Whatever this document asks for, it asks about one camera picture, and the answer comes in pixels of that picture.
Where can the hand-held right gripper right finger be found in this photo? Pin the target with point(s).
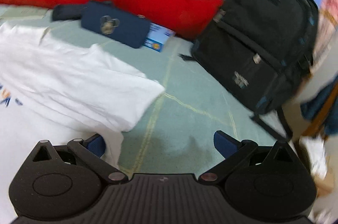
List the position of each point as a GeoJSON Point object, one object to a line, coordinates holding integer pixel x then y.
{"type": "Point", "coordinates": [225, 143]}

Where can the navy mouse print pouch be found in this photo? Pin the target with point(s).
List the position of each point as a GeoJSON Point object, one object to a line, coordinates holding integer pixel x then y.
{"type": "Point", "coordinates": [126, 31]}

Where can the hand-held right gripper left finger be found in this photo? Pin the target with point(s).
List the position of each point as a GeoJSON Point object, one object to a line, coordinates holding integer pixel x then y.
{"type": "Point", "coordinates": [95, 146]}

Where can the black backpack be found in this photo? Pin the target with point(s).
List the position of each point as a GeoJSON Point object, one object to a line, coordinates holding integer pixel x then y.
{"type": "Point", "coordinates": [258, 36]}

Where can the wooden chair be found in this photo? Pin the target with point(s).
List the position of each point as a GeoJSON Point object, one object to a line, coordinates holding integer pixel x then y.
{"type": "Point", "coordinates": [324, 115]}

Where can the teal towel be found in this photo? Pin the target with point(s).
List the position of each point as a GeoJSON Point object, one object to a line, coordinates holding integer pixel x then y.
{"type": "Point", "coordinates": [317, 105]}

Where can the white printed sweatshirt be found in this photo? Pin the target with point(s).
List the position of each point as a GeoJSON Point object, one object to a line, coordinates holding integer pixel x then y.
{"type": "Point", "coordinates": [66, 81]}

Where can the white cloth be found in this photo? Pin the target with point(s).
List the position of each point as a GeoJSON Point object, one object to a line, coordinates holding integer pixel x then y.
{"type": "Point", "coordinates": [314, 155]}

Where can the pink curtain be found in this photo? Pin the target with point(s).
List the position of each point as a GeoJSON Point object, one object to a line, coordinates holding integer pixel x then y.
{"type": "Point", "coordinates": [328, 15]}

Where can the blue cardboard box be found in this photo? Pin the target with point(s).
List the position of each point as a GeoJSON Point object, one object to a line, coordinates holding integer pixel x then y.
{"type": "Point", "coordinates": [161, 36]}

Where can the pale green booklet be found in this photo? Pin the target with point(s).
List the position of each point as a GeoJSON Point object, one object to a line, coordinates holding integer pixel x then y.
{"type": "Point", "coordinates": [26, 12]}

